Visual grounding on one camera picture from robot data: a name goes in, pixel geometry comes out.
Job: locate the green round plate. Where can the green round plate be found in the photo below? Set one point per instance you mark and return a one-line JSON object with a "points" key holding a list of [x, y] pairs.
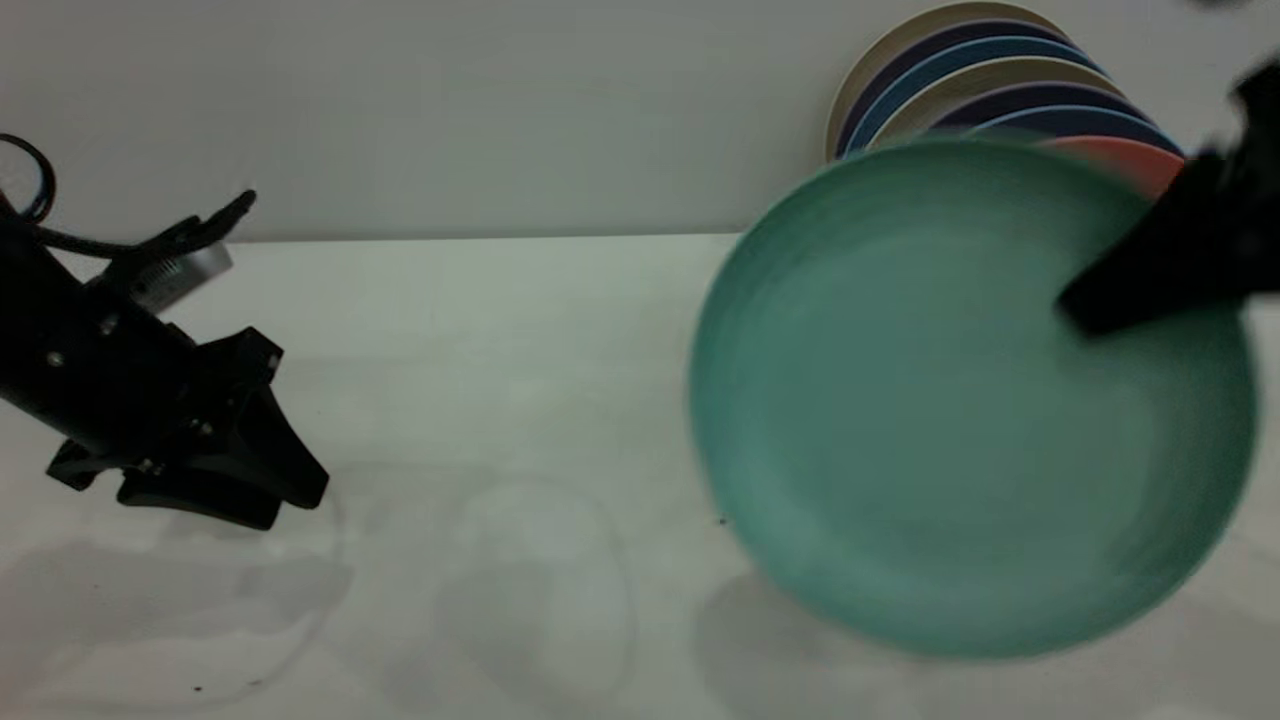
{"points": [[930, 420]]}

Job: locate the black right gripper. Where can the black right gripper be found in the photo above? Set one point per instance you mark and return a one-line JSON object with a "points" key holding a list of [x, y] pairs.
{"points": [[1262, 190]]}

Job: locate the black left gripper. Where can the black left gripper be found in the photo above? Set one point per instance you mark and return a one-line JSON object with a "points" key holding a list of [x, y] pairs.
{"points": [[140, 390]]}

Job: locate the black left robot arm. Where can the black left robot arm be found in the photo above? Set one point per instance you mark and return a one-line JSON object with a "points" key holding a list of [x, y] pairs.
{"points": [[25, 320]]}

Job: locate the blue round plate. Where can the blue round plate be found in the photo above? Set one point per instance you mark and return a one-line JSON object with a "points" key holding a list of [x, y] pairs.
{"points": [[1090, 122], [950, 65]]}

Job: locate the pink round plate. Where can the pink round plate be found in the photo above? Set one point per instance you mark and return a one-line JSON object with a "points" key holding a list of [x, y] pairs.
{"points": [[1140, 160]]}

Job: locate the beige round plate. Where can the beige round plate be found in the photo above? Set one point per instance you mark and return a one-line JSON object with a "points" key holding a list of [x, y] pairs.
{"points": [[900, 40], [960, 90]]}

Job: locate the dark purple round plate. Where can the dark purple round plate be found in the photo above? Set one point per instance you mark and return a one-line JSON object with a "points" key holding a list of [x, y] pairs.
{"points": [[920, 52], [1040, 98]]}

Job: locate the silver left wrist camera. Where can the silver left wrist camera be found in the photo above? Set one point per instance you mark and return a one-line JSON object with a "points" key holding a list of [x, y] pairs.
{"points": [[185, 275]]}

